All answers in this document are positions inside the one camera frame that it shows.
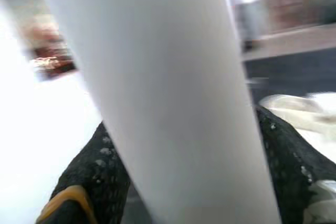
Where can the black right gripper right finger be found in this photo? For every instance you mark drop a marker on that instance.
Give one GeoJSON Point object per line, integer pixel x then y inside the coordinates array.
{"type": "Point", "coordinates": [288, 169]}

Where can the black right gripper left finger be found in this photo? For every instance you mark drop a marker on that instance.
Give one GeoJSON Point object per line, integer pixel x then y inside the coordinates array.
{"type": "Point", "coordinates": [92, 182]}

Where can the white plastic table leg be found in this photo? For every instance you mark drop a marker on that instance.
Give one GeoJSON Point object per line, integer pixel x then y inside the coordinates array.
{"type": "Point", "coordinates": [162, 77]}

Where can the red printed box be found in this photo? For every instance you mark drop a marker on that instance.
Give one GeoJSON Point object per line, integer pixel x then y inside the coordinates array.
{"type": "Point", "coordinates": [294, 9]}

